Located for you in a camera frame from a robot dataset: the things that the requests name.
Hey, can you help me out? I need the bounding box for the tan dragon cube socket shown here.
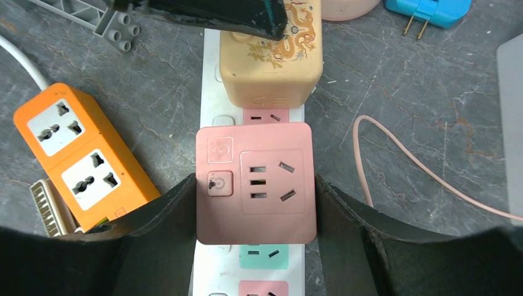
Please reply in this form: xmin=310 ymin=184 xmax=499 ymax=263
xmin=219 ymin=0 xmax=323 ymax=109

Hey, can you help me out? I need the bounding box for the white coiled cable left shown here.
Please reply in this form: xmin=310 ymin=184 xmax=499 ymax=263
xmin=0 ymin=35 xmax=51 ymax=91

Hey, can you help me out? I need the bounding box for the long white power strip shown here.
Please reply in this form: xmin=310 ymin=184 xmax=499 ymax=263
xmin=191 ymin=29 xmax=305 ymax=295

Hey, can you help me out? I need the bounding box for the thin pink charger cable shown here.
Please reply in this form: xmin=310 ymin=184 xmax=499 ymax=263
xmin=352 ymin=115 xmax=523 ymax=223

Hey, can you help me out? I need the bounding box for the grey lego truss piece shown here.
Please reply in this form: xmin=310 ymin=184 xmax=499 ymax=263
xmin=31 ymin=0 xmax=141 ymax=54

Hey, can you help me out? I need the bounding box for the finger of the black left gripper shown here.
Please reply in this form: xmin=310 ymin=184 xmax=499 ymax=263
xmin=105 ymin=0 xmax=288 ymax=41

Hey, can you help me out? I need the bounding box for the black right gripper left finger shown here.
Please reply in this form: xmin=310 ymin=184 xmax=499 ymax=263
xmin=1 ymin=174 xmax=196 ymax=295

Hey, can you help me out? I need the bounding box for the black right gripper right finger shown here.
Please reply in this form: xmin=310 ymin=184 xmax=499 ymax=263
xmin=315 ymin=176 xmax=522 ymax=295

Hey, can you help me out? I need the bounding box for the wooden comb ruler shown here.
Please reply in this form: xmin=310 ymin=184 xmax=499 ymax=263
xmin=30 ymin=179 xmax=78 ymax=237

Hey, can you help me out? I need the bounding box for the pink cube socket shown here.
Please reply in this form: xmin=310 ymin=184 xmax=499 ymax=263
xmin=196 ymin=122 xmax=317 ymax=245

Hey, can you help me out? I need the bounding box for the blue adapter plug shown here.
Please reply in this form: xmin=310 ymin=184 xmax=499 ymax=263
xmin=384 ymin=0 xmax=472 ymax=39

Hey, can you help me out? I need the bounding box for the white adapter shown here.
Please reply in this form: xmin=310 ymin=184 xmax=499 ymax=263
xmin=496 ymin=35 xmax=522 ymax=216

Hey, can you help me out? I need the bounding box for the orange power strip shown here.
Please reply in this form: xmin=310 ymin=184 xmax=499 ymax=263
xmin=13 ymin=83 xmax=160 ymax=231

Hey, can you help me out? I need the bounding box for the pink round socket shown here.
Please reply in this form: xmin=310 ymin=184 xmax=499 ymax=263
xmin=321 ymin=0 xmax=381 ymax=22

